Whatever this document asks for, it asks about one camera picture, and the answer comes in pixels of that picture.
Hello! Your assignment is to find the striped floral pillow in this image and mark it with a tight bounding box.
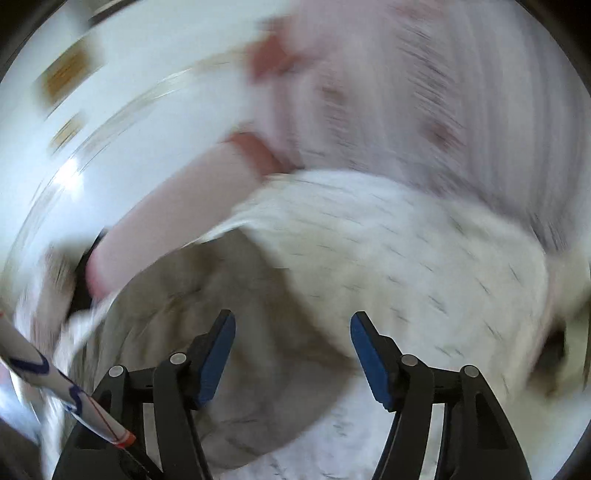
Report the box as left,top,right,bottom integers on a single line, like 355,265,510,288
14,244,88,370

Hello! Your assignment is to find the pink bolster cushion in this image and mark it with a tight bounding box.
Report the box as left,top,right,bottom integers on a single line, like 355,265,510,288
85,131,282,296

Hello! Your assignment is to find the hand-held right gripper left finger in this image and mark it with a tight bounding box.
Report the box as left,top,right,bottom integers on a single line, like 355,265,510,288
52,309,237,480

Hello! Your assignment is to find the olive hooded puffer jacket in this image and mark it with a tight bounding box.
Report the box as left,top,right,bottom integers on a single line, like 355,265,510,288
46,228,370,472

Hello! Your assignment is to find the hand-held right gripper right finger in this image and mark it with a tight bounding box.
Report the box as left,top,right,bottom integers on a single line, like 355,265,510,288
350,311,532,480

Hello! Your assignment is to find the white printed cable sleeve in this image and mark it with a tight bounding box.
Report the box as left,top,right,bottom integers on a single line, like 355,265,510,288
0,310,137,450

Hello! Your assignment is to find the striped floral back cushion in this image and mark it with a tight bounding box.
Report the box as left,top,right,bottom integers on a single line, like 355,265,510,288
249,0,591,259

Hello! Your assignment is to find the beige double wall switch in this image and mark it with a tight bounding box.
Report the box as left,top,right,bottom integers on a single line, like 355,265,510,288
46,113,88,151

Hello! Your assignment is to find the white floral bedsheet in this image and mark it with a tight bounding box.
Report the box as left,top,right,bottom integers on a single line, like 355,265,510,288
198,168,568,480

